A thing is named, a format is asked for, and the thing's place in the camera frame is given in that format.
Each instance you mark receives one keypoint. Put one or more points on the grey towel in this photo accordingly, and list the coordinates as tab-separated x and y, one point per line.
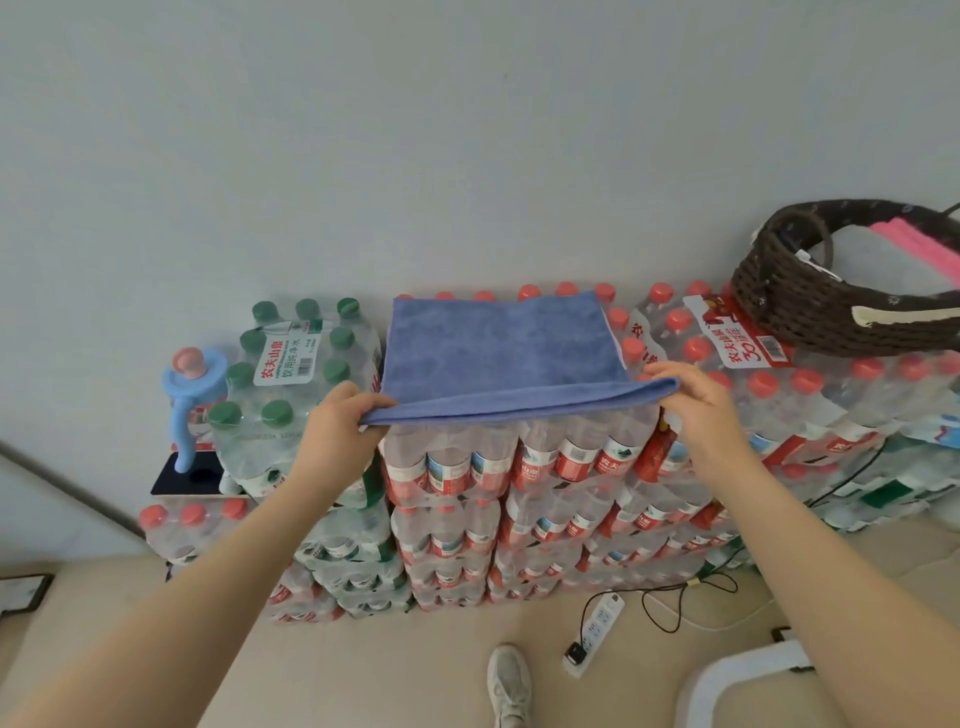
885	262

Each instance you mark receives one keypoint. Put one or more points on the pink towel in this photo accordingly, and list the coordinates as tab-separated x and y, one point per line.
919	251
945	240

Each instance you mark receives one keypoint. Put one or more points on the person's right forearm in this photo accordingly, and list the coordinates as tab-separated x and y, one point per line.
840	600

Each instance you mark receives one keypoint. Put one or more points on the white power strip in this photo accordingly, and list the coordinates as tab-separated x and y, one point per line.
596	634

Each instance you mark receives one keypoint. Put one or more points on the stack of bottled water packs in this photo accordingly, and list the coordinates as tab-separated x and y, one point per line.
525	510

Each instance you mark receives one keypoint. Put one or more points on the brown woven basket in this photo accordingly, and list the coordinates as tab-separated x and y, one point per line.
795	315

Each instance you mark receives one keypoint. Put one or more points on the person's left hand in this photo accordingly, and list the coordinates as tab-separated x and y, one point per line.
337	450

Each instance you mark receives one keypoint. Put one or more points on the white tower gym machine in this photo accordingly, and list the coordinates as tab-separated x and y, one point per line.
735	675

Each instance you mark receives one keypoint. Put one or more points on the black phone pink case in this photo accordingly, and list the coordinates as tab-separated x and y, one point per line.
202	480

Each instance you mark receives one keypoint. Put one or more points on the person's right hand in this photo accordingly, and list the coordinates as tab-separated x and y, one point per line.
705	420

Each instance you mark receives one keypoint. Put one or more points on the blue lidded water jug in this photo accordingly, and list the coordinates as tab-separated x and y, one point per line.
191	382

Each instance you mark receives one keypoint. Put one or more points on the person's left forearm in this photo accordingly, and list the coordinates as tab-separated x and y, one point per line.
165	622

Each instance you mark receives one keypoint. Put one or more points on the blue towel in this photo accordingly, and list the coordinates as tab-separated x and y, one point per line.
502	352

